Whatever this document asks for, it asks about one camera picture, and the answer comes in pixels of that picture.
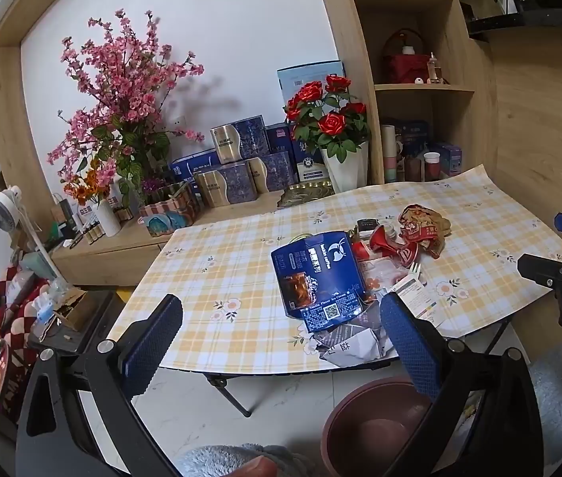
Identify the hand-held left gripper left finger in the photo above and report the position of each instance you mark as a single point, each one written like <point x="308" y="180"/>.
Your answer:
<point x="154" y="343"/>

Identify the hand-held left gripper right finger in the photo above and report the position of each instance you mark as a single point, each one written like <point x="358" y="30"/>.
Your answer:
<point x="410" y="343"/>

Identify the maroon plastic bin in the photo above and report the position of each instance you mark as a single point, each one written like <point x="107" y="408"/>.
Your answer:
<point x="375" y="422"/>

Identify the blue coffee box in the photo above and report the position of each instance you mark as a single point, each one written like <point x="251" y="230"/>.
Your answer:
<point x="318" y="278"/>

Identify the brown red paper bag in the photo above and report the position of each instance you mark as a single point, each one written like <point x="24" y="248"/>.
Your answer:
<point x="425" y="228"/>

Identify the person's left forearm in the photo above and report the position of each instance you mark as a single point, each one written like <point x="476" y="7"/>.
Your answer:
<point x="290" y="462"/>

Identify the person's right forearm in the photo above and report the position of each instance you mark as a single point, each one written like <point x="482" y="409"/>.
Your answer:
<point x="561" y="397"/>

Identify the person's left hand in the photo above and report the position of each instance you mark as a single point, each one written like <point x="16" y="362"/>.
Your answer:
<point x="256" y="466"/>

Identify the white printed paper slip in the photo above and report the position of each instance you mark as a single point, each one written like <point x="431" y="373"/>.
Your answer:
<point x="417" y="298"/>

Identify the crumpled grey printed paper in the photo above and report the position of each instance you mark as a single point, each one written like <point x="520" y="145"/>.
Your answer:
<point x="350" y="343"/>

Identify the black side table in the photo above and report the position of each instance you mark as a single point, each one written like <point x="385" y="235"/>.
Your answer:
<point x="97" y="318"/>

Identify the white plastic fork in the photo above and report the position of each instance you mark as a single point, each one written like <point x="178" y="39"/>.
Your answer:
<point x="414" y="271"/>

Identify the cardboard box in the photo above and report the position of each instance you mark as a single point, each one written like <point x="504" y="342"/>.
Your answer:
<point x="73" y="308"/>

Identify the red white paper carton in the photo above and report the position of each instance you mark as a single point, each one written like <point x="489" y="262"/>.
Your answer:
<point x="395" y="246"/>

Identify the plaid floral tablecloth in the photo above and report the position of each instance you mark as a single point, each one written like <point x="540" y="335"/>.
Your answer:
<point x="221" y="258"/>

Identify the teal shell ornament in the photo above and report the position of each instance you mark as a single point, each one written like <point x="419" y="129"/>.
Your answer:
<point x="164" y="223"/>

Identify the row of small brown bottles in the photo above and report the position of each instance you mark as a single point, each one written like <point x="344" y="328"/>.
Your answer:
<point x="93" y="232"/>

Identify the white slim vase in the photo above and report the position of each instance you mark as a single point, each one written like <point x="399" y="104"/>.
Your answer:
<point x="108" y="218"/>

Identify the red white checked blanket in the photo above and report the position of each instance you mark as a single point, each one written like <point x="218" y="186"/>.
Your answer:
<point x="17" y="318"/>

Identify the small blue carton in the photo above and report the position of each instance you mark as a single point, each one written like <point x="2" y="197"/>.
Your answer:
<point x="450" y="159"/>

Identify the plaid fabric basket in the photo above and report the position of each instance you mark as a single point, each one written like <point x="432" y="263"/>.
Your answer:
<point x="176" y="203"/>

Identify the red cup white liner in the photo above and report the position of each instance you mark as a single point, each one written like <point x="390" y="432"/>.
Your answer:
<point x="431" y="166"/>

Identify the black paper bag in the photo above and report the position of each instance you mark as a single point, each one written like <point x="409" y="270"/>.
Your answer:
<point x="65" y="218"/>

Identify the purple artificial flowers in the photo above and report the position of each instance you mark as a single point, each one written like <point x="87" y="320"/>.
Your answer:
<point x="152" y="185"/>

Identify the brown cup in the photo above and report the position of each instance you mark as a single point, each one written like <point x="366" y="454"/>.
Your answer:
<point x="413" y="170"/>

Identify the orange artificial flowers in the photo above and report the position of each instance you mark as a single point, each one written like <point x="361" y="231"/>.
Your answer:
<point x="87" y="186"/>

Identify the gold leaf tray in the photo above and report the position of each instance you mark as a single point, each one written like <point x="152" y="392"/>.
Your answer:
<point x="305" y="194"/>

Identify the dark blue printed box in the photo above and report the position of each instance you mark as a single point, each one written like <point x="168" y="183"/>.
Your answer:
<point x="415" y="136"/>

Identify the white faceted flower pot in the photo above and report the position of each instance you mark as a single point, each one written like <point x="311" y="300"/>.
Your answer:
<point x="345" y="171"/>

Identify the blue flat gift box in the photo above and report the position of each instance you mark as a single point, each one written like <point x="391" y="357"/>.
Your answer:
<point x="194" y="164"/>

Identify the pastel paper cup stack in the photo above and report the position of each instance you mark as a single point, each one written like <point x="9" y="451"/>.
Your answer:
<point x="389" y="154"/>

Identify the white desk fan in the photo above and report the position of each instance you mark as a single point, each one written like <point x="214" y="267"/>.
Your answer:
<point x="6" y="207"/>

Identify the blue box white label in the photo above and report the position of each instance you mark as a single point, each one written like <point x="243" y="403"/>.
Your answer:
<point x="310" y="166"/>

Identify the clear glass bottle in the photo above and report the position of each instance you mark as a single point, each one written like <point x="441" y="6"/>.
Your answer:
<point x="434" y="72"/>

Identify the red gift basket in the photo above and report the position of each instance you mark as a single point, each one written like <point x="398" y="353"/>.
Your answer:
<point x="407" y="67"/>

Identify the red rose bouquet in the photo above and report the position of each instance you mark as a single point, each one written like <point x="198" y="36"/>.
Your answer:
<point x="330" y="119"/>

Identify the dark blue upright box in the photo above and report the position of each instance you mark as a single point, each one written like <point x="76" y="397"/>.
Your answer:
<point x="278" y="139"/>

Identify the pink blossom bouquet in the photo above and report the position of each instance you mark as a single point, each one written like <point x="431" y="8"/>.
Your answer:
<point x="122" y="94"/>

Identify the light blue large box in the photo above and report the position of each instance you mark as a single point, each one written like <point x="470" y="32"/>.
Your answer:
<point x="305" y="73"/>

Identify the wooden shelving unit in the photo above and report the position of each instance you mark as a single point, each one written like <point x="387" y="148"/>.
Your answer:
<point x="355" y="35"/>

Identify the black folding table frame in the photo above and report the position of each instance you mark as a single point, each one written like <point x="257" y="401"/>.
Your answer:
<point x="231" y="395"/>

